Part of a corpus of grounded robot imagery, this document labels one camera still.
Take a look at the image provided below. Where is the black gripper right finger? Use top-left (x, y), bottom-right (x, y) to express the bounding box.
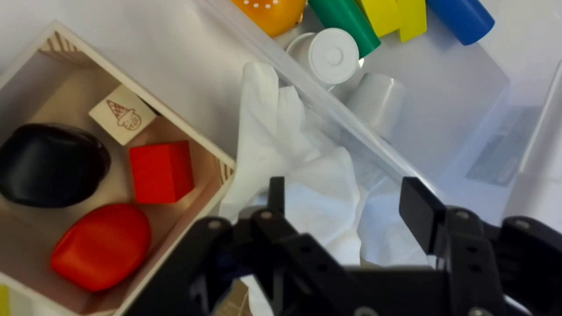
top-left (398, 177), bottom-right (507, 316)

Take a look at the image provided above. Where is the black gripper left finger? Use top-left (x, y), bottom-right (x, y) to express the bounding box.
top-left (250, 177), bottom-right (351, 316)

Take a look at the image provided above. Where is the white wipe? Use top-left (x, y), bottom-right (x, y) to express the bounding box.
top-left (219, 63), bottom-right (428, 267)

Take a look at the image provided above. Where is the clear plastic bin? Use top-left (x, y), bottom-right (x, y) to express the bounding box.
top-left (196, 0), bottom-right (562, 226)

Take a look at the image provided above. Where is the red cube block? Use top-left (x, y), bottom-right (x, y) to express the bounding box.
top-left (127, 140), bottom-right (194, 203)

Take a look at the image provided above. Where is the red orange toy block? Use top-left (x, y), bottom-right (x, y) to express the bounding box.
top-left (48, 203), bottom-right (150, 291)

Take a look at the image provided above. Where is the blue toy cylinder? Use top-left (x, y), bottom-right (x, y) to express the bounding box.
top-left (426, 0), bottom-right (495, 45)

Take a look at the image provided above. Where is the white bottle cap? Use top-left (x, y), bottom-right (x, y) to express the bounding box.
top-left (286, 28), bottom-right (405, 138)

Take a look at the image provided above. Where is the yellow toy block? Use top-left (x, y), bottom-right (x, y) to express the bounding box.
top-left (358, 0), bottom-right (426, 42)

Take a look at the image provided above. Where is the small wooden tray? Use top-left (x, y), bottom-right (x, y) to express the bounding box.
top-left (0, 23), bottom-right (233, 316)

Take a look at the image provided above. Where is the green toy cylinder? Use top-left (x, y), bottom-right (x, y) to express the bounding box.
top-left (307, 0), bottom-right (380, 56)

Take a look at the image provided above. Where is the wooden ice cream block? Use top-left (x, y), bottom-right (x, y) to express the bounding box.
top-left (89, 86), bottom-right (156, 146)

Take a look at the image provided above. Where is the orange toy cylinder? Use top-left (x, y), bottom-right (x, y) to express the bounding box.
top-left (229, 0), bottom-right (307, 37)

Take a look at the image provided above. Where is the black toy block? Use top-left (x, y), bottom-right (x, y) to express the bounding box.
top-left (0, 123), bottom-right (110, 209)

